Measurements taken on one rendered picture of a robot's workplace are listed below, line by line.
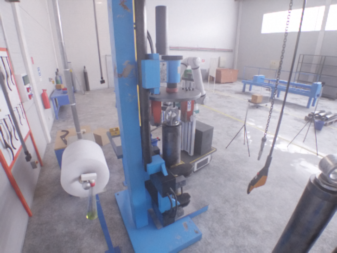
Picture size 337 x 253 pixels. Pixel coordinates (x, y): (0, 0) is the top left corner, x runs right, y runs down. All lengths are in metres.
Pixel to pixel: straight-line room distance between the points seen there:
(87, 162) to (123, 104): 0.67
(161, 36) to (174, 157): 1.22
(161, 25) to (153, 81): 0.52
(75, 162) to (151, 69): 0.81
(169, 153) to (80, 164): 1.11
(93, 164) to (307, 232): 1.46
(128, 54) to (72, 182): 1.00
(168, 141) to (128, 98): 0.65
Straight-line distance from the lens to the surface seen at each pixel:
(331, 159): 1.33
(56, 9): 1.28
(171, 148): 1.86
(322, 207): 1.40
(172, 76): 1.63
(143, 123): 1.49
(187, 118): 1.86
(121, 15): 1.48
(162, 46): 1.59
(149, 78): 1.32
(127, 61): 1.46
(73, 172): 1.04
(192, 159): 3.30
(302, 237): 1.61
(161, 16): 1.63
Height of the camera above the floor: 2.18
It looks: 24 degrees down
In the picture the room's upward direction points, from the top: straight up
